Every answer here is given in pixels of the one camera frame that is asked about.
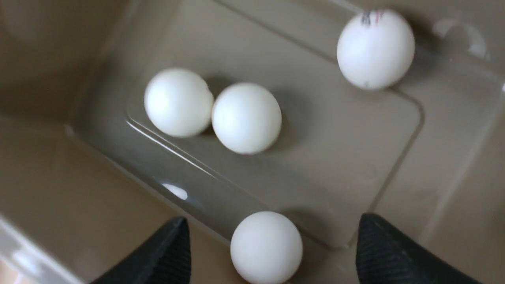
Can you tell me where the white ball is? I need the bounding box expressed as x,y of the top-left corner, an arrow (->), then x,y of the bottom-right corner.
144,68 -> 214,138
212,82 -> 282,155

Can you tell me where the white ball plain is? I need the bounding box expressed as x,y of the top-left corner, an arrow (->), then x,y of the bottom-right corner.
230,211 -> 303,284

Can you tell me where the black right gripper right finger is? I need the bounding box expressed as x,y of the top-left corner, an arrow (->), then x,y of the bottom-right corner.
355,213 -> 477,284

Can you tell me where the white ball logo top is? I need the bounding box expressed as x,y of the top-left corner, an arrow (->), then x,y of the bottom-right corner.
336,9 -> 415,90

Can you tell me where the olive plastic bin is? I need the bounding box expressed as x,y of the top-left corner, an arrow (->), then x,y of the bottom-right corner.
1,0 -> 504,284

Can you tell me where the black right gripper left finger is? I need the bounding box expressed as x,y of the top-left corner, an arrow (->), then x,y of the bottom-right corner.
93,217 -> 191,284

